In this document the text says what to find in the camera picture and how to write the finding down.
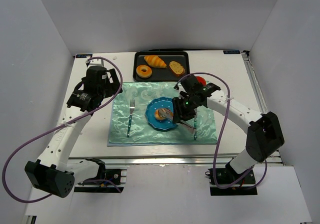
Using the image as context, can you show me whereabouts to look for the metal tongs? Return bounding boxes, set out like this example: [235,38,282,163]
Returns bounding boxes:
[168,112,194,134]

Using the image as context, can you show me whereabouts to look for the round bread roll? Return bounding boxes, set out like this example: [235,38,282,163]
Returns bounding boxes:
[154,108,172,121]

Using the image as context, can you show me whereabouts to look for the glazed donut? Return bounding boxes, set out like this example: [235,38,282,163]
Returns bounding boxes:
[136,65,153,79]

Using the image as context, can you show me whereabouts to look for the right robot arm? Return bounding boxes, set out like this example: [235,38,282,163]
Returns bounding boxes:
[172,74,285,177]

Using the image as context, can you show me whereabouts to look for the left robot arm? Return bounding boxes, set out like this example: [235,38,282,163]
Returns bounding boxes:
[24,66,122,198]

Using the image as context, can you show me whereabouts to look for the bread slice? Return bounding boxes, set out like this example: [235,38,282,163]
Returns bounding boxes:
[169,61,186,77]

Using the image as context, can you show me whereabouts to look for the blue dotted plate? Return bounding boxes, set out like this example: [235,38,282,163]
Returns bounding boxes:
[145,97,178,131]

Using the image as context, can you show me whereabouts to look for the orange mug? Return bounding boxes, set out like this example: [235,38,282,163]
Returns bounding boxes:
[196,76,207,86]

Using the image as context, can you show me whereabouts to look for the left blue table label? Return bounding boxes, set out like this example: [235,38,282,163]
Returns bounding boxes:
[75,54,92,58]

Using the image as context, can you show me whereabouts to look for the blue table label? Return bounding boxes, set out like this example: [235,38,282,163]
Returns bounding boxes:
[223,50,241,55]
[75,54,92,58]

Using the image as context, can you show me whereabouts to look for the black baking tray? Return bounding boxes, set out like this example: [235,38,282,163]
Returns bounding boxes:
[132,50,190,82]

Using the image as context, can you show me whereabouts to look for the teal patterned placemat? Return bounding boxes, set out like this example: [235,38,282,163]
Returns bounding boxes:
[108,82,218,146]

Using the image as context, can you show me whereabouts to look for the croissant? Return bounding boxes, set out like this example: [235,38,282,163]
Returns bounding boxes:
[144,55,167,68]

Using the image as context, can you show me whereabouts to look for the right blue table label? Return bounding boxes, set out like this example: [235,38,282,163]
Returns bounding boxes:
[223,50,241,55]

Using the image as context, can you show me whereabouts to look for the aluminium table frame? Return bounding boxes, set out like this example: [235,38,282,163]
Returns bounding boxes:
[22,49,286,224]

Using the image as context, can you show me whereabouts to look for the knife with teal handle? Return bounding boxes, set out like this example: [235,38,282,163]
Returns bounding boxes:
[193,109,198,140]

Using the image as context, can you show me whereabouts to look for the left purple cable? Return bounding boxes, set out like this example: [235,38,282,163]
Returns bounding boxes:
[1,56,123,204]

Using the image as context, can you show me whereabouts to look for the purple cable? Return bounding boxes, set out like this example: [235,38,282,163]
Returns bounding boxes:
[174,72,268,190]
[1,56,123,204]

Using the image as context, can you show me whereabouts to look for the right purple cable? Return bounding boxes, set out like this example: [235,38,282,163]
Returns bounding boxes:
[174,72,268,190]

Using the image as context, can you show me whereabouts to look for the fork with teal handle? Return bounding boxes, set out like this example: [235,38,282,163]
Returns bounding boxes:
[126,99,135,137]

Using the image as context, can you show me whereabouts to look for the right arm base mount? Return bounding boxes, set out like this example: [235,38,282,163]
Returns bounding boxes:
[205,168,258,197]

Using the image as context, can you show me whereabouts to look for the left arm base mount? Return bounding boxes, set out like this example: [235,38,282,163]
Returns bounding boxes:
[66,158,127,193]

